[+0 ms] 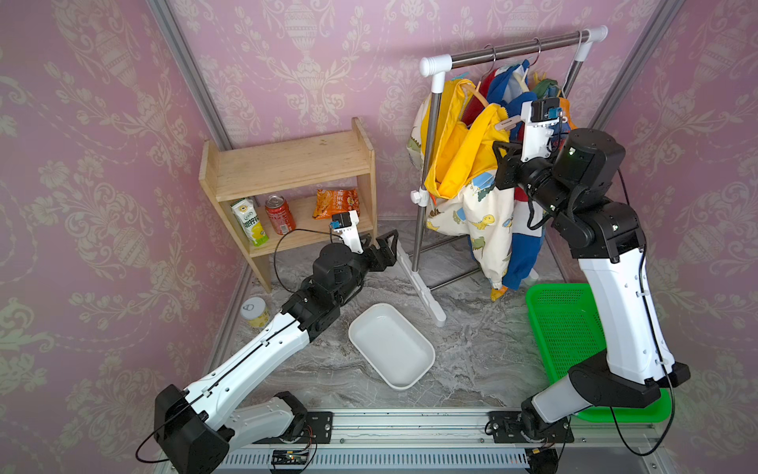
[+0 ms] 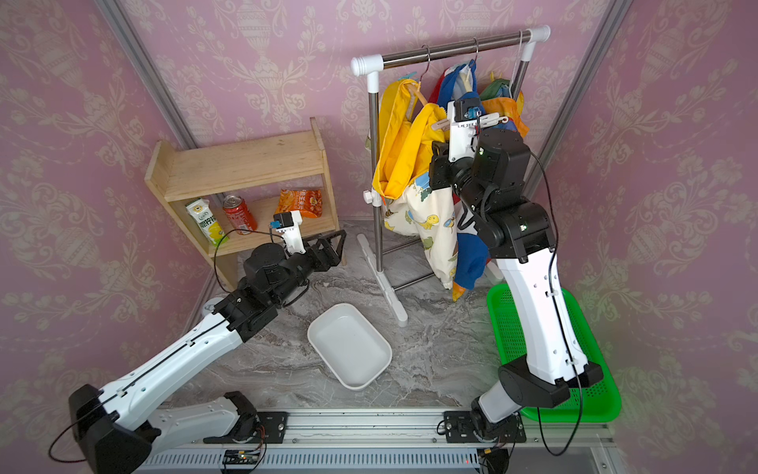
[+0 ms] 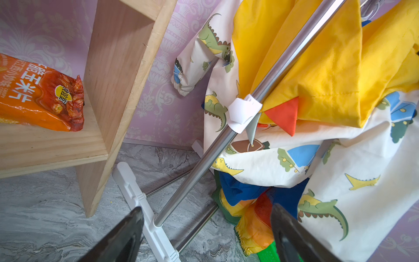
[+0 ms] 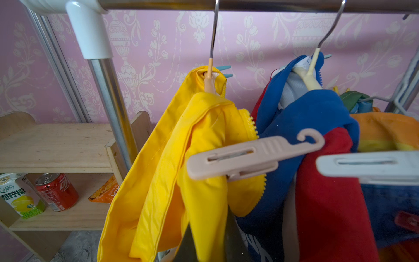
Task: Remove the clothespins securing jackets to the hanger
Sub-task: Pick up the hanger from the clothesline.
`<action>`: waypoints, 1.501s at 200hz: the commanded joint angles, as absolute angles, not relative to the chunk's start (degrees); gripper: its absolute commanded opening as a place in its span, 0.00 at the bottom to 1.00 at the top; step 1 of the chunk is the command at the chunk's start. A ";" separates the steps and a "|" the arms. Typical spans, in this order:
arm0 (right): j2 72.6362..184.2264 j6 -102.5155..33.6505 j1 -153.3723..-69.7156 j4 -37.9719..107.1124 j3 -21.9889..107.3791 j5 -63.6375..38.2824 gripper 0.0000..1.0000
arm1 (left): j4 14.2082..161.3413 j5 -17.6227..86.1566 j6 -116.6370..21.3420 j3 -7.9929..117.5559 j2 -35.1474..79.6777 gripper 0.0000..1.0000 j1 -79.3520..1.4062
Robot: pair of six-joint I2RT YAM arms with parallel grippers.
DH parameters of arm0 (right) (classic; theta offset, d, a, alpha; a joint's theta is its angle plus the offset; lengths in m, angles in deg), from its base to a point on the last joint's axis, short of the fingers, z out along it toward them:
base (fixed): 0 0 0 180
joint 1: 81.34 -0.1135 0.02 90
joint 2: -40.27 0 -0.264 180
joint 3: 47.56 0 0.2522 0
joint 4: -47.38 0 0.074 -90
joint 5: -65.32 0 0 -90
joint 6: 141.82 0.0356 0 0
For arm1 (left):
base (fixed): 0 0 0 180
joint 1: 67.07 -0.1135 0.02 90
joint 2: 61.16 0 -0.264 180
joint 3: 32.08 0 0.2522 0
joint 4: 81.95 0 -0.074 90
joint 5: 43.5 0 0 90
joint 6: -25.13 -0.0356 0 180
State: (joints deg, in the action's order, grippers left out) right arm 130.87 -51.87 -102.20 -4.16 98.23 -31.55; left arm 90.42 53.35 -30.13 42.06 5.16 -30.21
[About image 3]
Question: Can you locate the blue red white jacket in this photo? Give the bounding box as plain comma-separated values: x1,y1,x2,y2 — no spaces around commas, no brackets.
212,170,309,227

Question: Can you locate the orange snack bag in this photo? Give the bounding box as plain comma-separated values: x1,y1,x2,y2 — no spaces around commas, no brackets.
1,54,85,132

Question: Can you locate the metal clothes rack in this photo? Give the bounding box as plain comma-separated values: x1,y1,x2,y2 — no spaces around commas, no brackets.
113,1,344,262

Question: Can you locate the rainbow striped jacket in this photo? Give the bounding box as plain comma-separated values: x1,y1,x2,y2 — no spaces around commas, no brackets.
211,170,303,262

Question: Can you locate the yellow dinosaur print jacket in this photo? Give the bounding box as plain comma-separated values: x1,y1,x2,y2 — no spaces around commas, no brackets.
172,1,419,262

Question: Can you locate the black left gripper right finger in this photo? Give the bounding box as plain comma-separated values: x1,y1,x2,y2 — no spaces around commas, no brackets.
271,204,340,262

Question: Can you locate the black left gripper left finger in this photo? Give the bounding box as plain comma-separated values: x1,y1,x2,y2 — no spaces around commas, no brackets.
79,206,144,262

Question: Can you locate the wooden two-tier shelf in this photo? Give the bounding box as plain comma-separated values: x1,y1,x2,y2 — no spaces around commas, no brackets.
1,1,176,217

